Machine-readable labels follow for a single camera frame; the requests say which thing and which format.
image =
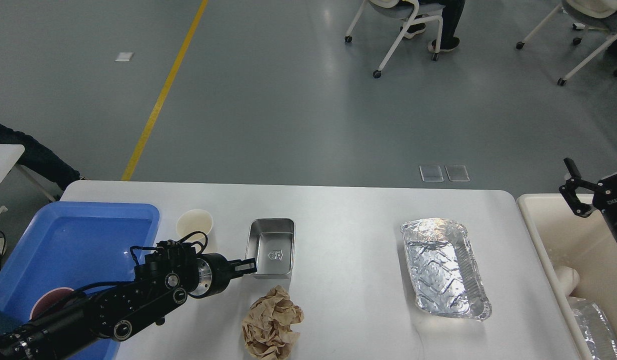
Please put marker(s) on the seated person dark trousers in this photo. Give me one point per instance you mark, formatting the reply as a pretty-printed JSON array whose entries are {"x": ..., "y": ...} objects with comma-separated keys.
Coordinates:
[{"x": 451, "y": 15}]

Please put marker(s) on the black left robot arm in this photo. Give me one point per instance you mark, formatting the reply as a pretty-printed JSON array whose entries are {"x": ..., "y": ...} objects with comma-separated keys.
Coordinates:
[{"x": 173, "y": 271}]

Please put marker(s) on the steel rectangular container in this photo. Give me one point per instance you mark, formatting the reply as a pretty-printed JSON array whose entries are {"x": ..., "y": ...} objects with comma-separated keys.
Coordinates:
[{"x": 271, "y": 243}]

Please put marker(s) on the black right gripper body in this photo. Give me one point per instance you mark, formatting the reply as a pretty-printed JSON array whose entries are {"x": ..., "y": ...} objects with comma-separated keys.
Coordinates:
[{"x": 605, "y": 200}]

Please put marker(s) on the white side table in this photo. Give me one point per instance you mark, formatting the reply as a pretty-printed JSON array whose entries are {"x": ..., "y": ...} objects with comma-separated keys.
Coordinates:
[{"x": 9, "y": 155}]

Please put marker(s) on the blue plastic tray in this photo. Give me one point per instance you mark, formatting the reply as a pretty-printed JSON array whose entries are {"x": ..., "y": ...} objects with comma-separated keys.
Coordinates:
[{"x": 70, "y": 245}]

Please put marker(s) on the white cup in bin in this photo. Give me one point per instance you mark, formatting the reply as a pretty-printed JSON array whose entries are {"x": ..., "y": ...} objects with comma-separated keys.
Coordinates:
[{"x": 568, "y": 279}]

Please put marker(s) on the foil tray in bin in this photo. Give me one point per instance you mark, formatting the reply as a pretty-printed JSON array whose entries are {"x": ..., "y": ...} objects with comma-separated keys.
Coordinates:
[{"x": 595, "y": 328}]

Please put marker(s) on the cream paper cup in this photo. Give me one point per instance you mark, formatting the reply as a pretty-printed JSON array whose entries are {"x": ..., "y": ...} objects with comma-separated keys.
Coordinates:
[{"x": 197, "y": 220}]

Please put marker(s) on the white chair at right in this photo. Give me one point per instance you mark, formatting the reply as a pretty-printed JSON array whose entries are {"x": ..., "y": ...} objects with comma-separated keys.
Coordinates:
[{"x": 587, "y": 15}]

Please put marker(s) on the cream plastic bin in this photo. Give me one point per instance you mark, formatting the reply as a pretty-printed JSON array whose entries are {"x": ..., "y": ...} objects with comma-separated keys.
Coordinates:
[{"x": 583, "y": 244}]

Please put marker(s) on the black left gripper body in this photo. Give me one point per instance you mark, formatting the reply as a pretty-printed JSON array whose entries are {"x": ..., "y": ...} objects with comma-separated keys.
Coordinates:
[{"x": 215, "y": 273}]

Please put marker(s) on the aluminium foil tray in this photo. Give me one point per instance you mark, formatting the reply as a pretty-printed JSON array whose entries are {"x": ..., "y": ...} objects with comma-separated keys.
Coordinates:
[{"x": 443, "y": 269}]

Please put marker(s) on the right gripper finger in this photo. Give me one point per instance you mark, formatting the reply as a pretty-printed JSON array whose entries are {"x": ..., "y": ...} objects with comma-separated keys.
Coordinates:
[{"x": 568, "y": 190}]

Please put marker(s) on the crumpled brown paper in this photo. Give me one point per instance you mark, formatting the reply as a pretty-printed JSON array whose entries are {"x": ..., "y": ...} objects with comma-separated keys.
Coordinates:
[{"x": 267, "y": 327}]

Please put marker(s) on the pink mug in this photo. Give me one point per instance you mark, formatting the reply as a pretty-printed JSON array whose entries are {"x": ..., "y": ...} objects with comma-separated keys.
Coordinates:
[{"x": 49, "y": 299}]

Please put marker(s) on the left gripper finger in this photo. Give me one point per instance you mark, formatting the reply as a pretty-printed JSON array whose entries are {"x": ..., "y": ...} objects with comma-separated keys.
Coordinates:
[{"x": 241, "y": 267}]

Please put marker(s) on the white office chair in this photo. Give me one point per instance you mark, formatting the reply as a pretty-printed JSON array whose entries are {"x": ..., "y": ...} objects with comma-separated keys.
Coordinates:
[{"x": 410, "y": 12}]

